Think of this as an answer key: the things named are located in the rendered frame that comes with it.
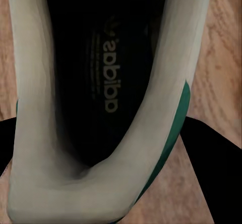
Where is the gym shoe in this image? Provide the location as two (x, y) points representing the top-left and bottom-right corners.
(6, 0), (210, 224)

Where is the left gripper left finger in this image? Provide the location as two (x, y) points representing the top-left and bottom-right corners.
(0, 118), (17, 176)

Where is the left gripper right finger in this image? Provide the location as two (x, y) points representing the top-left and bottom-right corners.
(180, 116), (242, 224)

